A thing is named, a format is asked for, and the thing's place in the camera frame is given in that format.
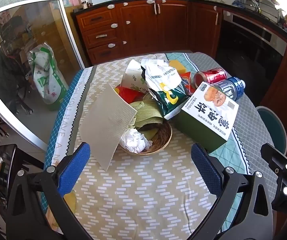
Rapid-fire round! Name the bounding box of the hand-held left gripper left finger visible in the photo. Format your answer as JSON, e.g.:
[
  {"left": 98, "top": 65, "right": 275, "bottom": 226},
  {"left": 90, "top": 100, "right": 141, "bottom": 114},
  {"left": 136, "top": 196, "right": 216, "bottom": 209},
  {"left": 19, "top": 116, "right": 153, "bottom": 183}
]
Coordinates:
[{"left": 6, "top": 142, "right": 91, "bottom": 240}]

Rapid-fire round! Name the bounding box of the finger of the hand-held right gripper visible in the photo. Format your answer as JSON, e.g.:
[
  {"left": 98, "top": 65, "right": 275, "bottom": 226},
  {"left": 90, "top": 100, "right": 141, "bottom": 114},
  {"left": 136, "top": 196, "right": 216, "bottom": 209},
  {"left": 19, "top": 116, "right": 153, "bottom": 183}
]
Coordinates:
[{"left": 260, "top": 142, "right": 287, "bottom": 180}]

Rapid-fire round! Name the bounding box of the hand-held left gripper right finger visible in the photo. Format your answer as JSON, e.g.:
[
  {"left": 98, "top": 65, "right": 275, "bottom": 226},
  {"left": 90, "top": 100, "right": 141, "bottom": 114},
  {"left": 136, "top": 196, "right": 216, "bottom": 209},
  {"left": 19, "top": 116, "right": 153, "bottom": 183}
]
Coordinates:
[{"left": 188, "top": 142, "right": 274, "bottom": 240}]

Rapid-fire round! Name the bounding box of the teal trash bin grey rim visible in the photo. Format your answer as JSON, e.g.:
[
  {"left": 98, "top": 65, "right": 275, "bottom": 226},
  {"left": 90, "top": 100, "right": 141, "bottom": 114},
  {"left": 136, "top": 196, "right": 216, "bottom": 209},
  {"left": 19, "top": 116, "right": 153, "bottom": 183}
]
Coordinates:
[{"left": 255, "top": 106, "right": 287, "bottom": 157}]

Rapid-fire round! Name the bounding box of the orange snack packet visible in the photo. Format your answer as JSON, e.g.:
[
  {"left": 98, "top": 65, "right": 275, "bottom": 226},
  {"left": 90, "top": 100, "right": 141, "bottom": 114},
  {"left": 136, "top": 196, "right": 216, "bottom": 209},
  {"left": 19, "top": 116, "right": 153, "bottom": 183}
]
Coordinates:
[{"left": 180, "top": 71, "right": 196, "bottom": 95}]

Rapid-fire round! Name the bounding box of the red plastic bag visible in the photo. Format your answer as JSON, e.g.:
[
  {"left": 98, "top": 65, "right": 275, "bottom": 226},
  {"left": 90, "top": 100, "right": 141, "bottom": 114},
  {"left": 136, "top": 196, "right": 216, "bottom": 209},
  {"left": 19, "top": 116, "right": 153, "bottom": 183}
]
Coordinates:
[{"left": 115, "top": 85, "right": 144, "bottom": 104}]

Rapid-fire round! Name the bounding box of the yellow sponge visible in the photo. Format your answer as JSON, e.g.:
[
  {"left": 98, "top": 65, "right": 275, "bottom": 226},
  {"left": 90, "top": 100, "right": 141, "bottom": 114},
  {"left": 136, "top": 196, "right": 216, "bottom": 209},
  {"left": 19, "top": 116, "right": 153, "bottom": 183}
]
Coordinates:
[{"left": 168, "top": 60, "right": 186, "bottom": 73}]

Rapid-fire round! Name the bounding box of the white paper cup green print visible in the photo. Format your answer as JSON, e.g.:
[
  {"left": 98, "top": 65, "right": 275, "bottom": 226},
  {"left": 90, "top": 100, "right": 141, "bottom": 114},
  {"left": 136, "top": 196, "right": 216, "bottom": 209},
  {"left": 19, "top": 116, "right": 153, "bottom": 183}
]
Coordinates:
[{"left": 120, "top": 59, "right": 146, "bottom": 93}]

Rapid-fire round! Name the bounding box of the yellow scrap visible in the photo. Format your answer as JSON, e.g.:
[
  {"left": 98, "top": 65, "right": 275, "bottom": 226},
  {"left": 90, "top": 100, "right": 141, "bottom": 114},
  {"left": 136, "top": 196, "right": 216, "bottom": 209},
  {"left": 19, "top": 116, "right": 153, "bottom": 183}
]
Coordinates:
[{"left": 65, "top": 190, "right": 77, "bottom": 213}]

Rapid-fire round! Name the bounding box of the round wicker basket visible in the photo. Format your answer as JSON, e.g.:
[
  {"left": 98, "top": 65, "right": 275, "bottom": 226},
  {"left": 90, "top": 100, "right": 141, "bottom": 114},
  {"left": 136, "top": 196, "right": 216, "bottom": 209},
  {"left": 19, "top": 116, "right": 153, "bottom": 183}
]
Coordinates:
[{"left": 118, "top": 120, "right": 173, "bottom": 155}]

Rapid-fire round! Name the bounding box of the beige textured mat sheet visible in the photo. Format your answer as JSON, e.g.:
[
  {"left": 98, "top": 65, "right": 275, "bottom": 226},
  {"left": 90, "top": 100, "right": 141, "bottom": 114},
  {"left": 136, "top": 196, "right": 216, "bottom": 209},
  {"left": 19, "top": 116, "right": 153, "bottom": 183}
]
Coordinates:
[{"left": 78, "top": 82, "right": 138, "bottom": 172}]

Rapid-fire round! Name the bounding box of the green food box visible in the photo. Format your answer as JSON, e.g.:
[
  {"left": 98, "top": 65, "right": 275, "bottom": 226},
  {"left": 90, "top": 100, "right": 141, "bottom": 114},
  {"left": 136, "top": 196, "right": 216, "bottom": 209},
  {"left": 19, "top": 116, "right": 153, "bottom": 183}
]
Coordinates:
[{"left": 179, "top": 82, "right": 239, "bottom": 153}]

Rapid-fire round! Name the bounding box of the patterned tablecloth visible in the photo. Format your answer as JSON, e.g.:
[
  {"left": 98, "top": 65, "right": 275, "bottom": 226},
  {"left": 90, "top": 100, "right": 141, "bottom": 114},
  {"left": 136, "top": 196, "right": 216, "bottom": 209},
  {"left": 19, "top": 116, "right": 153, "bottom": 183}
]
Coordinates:
[{"left": 40, "top": 52, "right": 287, "bottom": 240}]

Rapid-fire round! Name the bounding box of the crumpled white tissue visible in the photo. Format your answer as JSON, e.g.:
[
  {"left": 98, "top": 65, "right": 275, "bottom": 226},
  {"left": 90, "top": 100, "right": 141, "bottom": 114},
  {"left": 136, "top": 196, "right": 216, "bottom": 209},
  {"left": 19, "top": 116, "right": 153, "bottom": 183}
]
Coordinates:
[{"left": 120, "top": 128, "right": 153, "bottom": 153}]

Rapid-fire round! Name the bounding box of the plastic bottle blue label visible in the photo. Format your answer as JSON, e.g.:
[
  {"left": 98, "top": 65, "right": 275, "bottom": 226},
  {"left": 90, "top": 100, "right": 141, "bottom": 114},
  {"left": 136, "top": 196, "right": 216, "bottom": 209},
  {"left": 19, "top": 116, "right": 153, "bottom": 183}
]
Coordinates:
[{"left": 215, "top": 77, "right": 246, "bottom": 102}]

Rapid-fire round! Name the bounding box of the black built-in oven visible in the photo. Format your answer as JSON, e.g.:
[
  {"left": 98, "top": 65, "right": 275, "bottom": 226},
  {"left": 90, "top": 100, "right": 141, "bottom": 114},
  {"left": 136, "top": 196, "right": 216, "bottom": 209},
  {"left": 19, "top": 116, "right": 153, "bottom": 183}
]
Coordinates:
[{"left": 216, "top": 10, "right": 287, "bottom": 105}]

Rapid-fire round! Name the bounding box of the green white rice bag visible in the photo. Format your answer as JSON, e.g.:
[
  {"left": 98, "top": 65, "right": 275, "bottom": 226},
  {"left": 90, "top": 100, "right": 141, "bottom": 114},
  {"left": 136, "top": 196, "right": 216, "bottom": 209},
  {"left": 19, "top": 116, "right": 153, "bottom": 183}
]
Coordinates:
[{"left": 28, "top": 44, "right": 69, "bottom": 112}]

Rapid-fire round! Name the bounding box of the red soda can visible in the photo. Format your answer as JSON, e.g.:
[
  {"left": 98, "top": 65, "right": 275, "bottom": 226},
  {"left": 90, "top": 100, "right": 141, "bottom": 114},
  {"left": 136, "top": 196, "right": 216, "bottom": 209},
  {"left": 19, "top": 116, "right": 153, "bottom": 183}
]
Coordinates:
[{"left": 193, "top": 68, "right": 228, "bottom": 87}]

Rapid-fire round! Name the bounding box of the white green snack bag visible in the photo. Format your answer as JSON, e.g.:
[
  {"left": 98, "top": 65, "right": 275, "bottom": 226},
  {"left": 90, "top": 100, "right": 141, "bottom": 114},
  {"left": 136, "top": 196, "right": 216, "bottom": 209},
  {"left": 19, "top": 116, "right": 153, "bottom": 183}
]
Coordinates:
[{"left": 140, "top": 59, "right": 192, "bottom": 120}]

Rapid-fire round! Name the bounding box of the black office chair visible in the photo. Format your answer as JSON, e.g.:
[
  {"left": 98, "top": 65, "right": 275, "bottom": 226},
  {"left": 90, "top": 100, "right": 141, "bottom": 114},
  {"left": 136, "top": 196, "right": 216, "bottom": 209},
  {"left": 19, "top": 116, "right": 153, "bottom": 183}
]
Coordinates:
[{"left": 0, "top": 47, "right": 34, "bottom": 115}]

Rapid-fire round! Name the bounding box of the glass sliding door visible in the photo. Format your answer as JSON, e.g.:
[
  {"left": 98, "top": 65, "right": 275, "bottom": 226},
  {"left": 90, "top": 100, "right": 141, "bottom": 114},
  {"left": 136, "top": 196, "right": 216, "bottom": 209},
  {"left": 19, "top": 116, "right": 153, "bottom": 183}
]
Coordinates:
[{"left": 0, "top": 0, "right": 85, "bottom": 150}]

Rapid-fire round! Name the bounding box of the wooden cabinet with drawers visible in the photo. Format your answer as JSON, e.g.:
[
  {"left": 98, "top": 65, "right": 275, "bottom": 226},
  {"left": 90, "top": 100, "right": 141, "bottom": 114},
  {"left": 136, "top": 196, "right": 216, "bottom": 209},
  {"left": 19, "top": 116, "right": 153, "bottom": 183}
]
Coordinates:
[{"left": 73, "top": 0, "right": 224, "bottom": 65}]

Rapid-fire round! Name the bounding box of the black countertop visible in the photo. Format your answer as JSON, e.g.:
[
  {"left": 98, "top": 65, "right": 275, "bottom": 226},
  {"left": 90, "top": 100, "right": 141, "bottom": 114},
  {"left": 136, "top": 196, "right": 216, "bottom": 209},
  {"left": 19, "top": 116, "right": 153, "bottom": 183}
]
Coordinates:
[{"left": 72, "top": 0, "right": 287, "bottom": 48}]

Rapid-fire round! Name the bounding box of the black wire dish rack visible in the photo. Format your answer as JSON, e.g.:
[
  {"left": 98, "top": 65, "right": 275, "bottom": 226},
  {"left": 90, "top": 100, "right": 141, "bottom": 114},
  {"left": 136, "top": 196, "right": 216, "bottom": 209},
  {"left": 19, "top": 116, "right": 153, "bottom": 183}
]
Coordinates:
[{"left": 238, "top": 0, "right": 286, "bottom": 22}]

